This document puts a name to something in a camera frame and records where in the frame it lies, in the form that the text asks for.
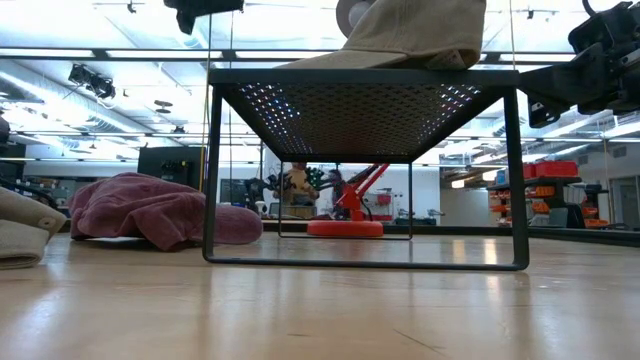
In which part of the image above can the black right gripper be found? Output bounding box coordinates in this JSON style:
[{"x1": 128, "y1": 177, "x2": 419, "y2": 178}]
[{"x1": 519, "y1": 42, "x2": 640, "y2": 130}]

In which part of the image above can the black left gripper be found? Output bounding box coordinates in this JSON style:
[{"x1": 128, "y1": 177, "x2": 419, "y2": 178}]
[{"x1": 163, "y1": 0, "x2": 246, "y2": 37}]

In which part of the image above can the khaki baseball cap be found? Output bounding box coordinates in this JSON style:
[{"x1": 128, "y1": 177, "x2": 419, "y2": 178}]
[
  {"x1": 0, "y1": 186, "x2": 70, "y2": 272},
  {"x1": 278, "y1": 0, "x2": 488, "y2": 71}
]

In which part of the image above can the pink towel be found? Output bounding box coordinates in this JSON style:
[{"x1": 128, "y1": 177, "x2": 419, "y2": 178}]
[{"x1": 68, "y1": 171, "x2": 214, "y2": 253}]

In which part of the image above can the red storage bin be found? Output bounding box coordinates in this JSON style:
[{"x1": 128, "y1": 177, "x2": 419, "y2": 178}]
[{"x1": 522, "y1": 159, "x2": 581, "y2": 180}]

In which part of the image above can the black ceiling-mounted device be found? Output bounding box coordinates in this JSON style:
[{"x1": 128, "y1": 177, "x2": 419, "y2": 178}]
[{"x1": 67, "y1": 62, "x2": 117, "y2": 101}]

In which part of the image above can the shelf with orange bins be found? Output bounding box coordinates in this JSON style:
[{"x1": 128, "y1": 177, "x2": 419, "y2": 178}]
[{"x1": 487, "y1": 159, "x2": 614, "y2": 230}]

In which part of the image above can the black monitor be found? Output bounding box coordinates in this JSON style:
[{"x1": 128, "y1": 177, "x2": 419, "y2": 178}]
[{"x1": 136, "y1": 145, "x2": 206, "y2": 192}]

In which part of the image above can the black perforated metal rack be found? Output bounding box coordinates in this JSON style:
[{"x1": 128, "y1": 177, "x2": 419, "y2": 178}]
[{"x1": 202, "y1": 68, "x2": 531, "y2": 272}]

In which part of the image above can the person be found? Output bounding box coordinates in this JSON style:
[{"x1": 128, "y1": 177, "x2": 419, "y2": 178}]
[{"x1": 273, "y1": 161, "x2": 321, "y2": 220}]

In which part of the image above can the red desk lamp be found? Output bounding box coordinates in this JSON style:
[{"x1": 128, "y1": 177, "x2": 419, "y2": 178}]
[{"x1": 306, "y1": 0, "x2": 392, "y2": 239}]

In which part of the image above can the black overhead frame beam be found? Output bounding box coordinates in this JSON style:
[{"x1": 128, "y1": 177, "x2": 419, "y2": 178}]
[{"x1": 0, "y1": 48, "x2": 576, "y2": 65}]

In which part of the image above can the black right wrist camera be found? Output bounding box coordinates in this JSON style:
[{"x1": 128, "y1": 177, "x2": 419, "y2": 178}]
[{"x1": 567, "y1": 0, "x2": 640, "y2": 56}]

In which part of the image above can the black aluminium table frame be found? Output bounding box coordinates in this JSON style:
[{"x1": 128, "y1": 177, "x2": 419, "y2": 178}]
[{"x1": 59, "y1": 218, "x2": 640, "y2": 249}]

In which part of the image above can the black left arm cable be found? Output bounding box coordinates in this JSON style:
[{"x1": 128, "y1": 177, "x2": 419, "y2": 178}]
[{"x1": 0, "y1": 172, "x2": 64, "y2": 214}]

